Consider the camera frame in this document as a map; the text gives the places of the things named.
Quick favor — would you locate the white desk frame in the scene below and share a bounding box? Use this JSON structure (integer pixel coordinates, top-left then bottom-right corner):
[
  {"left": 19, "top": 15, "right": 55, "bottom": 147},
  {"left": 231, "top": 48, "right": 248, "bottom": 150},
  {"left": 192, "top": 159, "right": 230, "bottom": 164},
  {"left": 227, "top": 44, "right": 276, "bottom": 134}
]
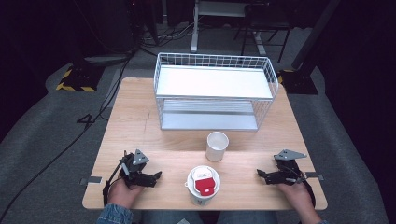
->
[{"left": 190, "top": 0, "right": 268, "bottom": 57}]

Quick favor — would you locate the white travel mug red lid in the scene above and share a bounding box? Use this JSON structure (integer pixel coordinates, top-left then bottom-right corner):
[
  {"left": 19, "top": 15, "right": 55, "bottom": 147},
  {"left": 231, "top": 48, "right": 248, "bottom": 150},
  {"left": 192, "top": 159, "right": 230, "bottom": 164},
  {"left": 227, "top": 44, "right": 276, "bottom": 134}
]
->
[{"left": 184, "top": 164, "right": 221, "bottom": 207}]

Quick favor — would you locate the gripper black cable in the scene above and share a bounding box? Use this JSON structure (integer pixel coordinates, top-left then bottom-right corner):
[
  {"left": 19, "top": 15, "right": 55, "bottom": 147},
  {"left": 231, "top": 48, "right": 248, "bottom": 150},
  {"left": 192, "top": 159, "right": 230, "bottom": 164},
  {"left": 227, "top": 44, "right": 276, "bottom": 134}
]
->
[
  {"left": 102, "top": 161, "right": 126, "bottom": 207},
  {"left": 290, "top": 167, "right": 318, "bottom": 209}
]

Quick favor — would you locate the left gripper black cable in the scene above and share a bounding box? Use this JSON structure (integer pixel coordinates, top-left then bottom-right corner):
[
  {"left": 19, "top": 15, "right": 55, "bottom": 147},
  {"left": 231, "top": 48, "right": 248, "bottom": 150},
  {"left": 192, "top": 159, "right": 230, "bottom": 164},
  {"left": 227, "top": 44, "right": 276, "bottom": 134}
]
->
[{"left": 102, "top": 161, "right": 126, "bottom": 207}]

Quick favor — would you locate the white cup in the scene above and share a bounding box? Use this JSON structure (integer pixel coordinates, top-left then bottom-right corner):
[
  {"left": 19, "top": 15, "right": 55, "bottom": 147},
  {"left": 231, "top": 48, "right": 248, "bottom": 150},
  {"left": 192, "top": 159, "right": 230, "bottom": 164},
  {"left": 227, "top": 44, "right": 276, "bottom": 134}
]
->
[{"left": 205, "top": 131, "right": 230, "bottom": 163}]

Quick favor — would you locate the bundle of floor cables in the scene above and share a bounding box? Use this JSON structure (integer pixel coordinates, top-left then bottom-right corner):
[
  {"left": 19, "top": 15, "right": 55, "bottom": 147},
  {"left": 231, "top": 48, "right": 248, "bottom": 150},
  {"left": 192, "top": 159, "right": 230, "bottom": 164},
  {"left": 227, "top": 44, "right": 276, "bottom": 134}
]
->
[{"left": 136, "top": 18, "right": 200, "bottom": 58}]

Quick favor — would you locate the yellow-black striped stand base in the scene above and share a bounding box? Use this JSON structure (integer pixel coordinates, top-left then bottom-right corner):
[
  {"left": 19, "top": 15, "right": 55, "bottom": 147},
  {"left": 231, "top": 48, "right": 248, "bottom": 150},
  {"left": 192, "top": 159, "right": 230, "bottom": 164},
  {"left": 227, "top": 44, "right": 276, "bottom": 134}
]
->
[
  {"left": 55, "top": 63, "right": 106, "bottom": 93},
  {"left": 276, "top": 68, "right": 319, "bottom": 96}
]

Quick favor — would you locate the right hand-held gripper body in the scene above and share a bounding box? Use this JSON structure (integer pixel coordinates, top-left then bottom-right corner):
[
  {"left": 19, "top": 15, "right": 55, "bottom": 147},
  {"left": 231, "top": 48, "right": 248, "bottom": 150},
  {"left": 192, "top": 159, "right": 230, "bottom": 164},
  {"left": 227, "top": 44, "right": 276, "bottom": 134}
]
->
[{"left": 266, "top": 148, "right": 308, "bottom": 187}]

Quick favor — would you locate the black chair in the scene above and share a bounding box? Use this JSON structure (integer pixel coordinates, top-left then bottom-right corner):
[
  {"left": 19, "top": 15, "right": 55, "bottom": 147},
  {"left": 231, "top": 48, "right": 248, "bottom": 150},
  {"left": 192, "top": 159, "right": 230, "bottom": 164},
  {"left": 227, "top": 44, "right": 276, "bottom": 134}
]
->
[{"left": 233, "top": 2, "right": 296, "bottom": 64}]

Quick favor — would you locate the grey tape piece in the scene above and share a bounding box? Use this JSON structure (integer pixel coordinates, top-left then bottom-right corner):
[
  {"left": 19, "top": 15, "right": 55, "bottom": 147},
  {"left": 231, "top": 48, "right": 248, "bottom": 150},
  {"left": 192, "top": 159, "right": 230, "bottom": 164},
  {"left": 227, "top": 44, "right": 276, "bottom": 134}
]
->
[
  {"left": 79, "top": 175, "right": 104, "bottom": 187},
  {"left": 304, "top": 171, "right": 325, "bottom": 182}
]

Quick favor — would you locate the black floor cable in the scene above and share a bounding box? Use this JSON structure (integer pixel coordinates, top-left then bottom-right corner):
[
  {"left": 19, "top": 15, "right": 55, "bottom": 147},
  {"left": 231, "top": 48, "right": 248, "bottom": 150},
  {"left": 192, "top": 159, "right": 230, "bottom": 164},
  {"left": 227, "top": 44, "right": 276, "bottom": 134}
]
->
[{"left": 0, "top": 50, "right": 138, "bottom": 222}]

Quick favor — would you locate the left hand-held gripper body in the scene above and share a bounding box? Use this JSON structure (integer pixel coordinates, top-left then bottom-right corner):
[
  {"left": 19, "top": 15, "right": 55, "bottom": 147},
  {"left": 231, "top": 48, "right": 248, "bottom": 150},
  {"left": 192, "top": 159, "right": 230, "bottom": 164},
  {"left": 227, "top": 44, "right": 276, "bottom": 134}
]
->
[{"left": 119, "top": 148, "right": 157, "bottom": 189}]

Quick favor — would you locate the person's right hand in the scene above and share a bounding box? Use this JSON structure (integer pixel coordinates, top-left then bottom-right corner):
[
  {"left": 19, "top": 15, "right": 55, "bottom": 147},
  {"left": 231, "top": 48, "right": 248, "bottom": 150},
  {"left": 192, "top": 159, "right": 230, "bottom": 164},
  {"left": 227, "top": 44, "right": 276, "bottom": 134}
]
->
[{"left": 276, "top": 180, "right": 315, "bottom": 217}]

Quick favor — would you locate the white wire shelf rack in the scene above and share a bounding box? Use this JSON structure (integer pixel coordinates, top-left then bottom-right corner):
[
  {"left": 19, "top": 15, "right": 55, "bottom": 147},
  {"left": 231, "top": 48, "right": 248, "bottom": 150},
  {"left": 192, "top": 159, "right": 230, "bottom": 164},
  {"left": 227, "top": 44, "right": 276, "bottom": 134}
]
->
[{"left": 152, "top": 51, "right": 280, "bottom": 132}]

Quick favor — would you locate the person's left hand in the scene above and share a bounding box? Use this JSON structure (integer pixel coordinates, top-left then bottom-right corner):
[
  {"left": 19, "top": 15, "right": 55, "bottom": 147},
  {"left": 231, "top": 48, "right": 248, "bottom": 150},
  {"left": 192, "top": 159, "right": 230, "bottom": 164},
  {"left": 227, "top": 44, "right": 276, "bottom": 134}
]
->
[{"left": 107, "top": 177, "right": 145, "bottom": 210}]

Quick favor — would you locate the black slanted pole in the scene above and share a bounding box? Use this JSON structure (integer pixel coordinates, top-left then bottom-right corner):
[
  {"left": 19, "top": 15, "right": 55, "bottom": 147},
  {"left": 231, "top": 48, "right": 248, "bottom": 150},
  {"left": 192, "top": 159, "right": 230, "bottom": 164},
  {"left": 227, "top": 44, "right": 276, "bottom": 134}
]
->
[{"left": 290, "top": 0, "right": 342, "bottom": 72}]

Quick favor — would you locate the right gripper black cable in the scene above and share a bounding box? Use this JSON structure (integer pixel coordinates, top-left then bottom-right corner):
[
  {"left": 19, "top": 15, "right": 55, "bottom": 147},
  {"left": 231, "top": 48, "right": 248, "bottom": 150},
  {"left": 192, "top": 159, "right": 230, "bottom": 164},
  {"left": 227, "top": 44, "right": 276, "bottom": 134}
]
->
[{"left": 290, "top": 167, "right": 318, "bottom": 209}]

